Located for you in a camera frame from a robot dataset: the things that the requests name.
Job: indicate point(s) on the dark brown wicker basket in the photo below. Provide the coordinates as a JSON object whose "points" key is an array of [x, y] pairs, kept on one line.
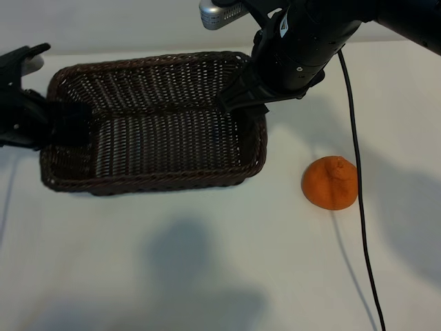
{"points": [[165, 138]]}

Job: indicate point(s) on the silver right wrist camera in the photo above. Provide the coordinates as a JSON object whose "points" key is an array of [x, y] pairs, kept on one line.
{"points": [[217, 13]]}

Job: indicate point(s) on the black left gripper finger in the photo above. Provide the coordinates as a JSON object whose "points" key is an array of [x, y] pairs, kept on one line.
{"points": [[70, 124]]}

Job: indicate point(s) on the orange fruit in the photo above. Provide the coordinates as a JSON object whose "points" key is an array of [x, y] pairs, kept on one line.
{"points": [[327, 188]]}

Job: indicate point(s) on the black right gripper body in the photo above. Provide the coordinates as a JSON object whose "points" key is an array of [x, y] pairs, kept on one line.
{"points": [[303, 48]]}

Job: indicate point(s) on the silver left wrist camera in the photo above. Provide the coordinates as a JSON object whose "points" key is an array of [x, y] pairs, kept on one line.
{"points": [[32, 65]]}

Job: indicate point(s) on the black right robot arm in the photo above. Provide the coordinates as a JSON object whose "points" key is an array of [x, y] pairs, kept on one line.
{"points": [[406, 20]]}

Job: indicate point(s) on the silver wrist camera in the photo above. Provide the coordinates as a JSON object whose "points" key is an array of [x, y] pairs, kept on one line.
{"points": [[217, 13], [32, 65]]}

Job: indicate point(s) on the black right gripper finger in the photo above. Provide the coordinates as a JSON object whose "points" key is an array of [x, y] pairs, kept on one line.
{"points": [[256, 112], [243, 96]]}

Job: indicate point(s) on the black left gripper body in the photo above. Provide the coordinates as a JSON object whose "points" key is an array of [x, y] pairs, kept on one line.
{"points": [[20, 117]]}

